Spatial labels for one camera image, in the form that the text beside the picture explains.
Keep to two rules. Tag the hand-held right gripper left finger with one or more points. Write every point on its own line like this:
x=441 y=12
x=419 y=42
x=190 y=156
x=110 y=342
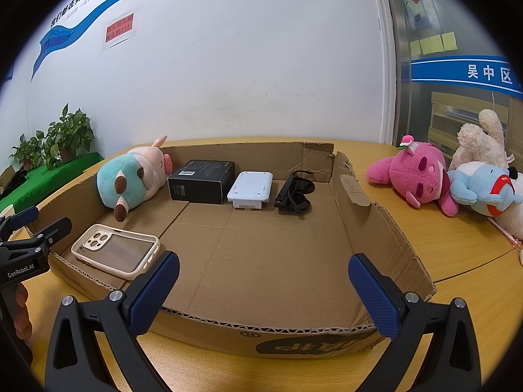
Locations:
x=157 y=290

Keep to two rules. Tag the black printed box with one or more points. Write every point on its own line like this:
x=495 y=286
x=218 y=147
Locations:
x=204 y=181

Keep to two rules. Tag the wooden shelf behind glass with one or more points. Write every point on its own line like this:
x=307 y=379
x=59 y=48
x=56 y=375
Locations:
x=461 y=118

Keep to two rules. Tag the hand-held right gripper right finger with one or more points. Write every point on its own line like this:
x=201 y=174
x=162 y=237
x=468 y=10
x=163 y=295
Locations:
x=374 y=294

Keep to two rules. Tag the pink bear plush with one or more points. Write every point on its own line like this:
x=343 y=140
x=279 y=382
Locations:
x=412 y=175

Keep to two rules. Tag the green mat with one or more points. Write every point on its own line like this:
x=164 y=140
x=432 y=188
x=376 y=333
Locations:
x=53 y=175

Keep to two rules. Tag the yellow sticky note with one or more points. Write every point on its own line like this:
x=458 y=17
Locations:
x=415 y=47
x=426 y=45
x=437 y=43
x=449 y=41

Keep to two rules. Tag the shallow cardboard box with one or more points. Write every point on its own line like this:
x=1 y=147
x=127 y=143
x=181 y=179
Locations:
x=265 y=261

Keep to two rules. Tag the pink stick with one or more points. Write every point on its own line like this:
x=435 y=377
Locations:
x=510 y=237

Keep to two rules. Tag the red paper notice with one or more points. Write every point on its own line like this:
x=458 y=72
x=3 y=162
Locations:
x=119 y=28

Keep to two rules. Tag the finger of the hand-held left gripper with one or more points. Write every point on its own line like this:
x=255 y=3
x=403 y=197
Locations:
x=55 y=228
x=22 y=216

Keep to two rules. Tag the blue band on glass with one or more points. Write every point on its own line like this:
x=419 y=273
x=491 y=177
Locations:
x=449 y=71

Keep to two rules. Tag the small potted green plant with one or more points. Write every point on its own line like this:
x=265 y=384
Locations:
x=26 y=149

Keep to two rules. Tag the black sunglasses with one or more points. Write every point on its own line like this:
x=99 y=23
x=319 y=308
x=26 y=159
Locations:
x=292 y=198

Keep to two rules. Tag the person's left hand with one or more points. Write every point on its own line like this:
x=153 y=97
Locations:
x=22 y=314

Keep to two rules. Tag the cream phone case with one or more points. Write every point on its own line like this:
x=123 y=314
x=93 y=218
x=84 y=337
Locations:
x=118 y=249

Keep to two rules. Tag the large potted green plant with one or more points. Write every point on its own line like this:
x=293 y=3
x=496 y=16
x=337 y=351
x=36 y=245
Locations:
x=69 y=134

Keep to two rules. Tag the light blue plush toy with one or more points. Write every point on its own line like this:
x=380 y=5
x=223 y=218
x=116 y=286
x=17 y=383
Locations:
x=478 y=186

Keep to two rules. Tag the white plastic device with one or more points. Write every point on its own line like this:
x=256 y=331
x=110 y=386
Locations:
x=251 y=188

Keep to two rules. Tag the pink and teal pig plush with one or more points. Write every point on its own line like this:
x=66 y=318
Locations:
x=122 y=179

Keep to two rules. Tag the cartoon sticker on glass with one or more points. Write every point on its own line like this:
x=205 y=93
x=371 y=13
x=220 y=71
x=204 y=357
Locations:
x=419 y=2

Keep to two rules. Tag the cream plush toy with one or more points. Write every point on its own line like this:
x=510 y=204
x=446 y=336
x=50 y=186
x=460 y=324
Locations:
x=482 y=143

